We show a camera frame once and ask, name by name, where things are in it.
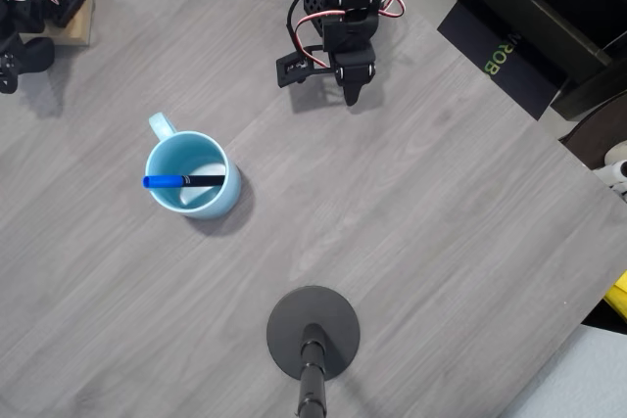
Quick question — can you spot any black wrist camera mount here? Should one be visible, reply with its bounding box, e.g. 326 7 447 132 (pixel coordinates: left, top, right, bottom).
275 45 337 89

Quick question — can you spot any dark brown round seat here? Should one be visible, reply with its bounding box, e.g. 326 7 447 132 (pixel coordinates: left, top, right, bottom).
557 92 627 172

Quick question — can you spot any yellow object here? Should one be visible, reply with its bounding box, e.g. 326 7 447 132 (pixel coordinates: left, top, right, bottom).
603 270 627 324

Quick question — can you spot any white plastic device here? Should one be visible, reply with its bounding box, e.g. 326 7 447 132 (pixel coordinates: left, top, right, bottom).
595 141 627 202

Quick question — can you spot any black round base camera stand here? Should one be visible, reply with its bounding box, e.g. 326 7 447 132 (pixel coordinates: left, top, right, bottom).
265 285 362 418

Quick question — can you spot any dark furniture frame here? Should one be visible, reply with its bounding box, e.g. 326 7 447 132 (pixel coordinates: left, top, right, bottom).
399 0 627 120

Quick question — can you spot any wooden base board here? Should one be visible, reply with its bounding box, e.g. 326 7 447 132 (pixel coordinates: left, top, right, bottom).
46 0 97 47

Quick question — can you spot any light blue ceramic mug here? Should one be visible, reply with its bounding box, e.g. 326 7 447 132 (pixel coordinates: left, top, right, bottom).
144 112 242 221

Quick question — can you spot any white bedding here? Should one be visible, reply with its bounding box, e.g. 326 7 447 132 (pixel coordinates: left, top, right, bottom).
499 322 627 418

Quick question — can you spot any black camera cable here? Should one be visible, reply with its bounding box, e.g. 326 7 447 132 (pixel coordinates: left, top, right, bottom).
285 0 319 55

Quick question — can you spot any black box with green letters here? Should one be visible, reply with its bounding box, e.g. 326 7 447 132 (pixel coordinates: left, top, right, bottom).
436 0 569 121

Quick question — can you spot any blue and black pen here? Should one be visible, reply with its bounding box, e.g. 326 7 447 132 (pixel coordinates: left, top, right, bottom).
141 173 228 190

